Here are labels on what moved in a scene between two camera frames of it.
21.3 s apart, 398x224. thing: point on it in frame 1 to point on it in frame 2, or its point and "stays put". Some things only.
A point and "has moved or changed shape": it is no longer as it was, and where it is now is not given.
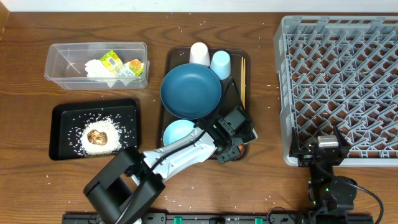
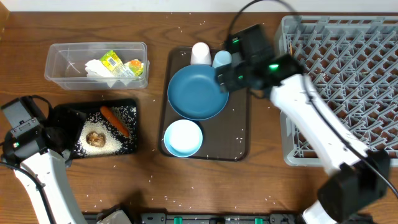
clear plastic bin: [66, 65] stays put
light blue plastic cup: [221, 65] stays put
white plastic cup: [199, 54] stays put
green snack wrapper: [135, 68] stays put
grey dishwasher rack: [341, 71] stays put
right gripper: [305, 155] to [225, 76]
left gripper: [227, 158] to [76, 124]
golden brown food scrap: [97, 137] stays put
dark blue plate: [191, 91] has moved or changed shape
